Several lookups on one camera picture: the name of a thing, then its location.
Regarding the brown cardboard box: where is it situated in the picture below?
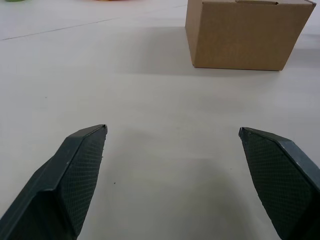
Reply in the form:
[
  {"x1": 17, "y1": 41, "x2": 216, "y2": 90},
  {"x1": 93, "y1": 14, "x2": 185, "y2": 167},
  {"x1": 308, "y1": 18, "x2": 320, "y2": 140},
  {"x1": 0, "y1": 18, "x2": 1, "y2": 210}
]
[{"x1": 184, "y1": 0, "x2": 317, "y2": 72}]

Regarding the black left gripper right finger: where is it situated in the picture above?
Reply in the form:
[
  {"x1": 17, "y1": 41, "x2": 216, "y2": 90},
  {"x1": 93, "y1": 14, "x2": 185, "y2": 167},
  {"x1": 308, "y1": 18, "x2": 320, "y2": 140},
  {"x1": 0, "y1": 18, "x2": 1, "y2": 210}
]
[{"x1": 238, "y1": 126, "x2": 320, "y2": 240}]

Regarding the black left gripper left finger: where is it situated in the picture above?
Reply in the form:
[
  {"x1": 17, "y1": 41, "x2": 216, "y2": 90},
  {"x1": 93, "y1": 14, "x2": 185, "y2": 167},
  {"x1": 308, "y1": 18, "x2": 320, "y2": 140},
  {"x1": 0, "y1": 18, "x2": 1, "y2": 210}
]
[{"x1": 0, "y1": 123, "x2": 109, "y2": 240}]

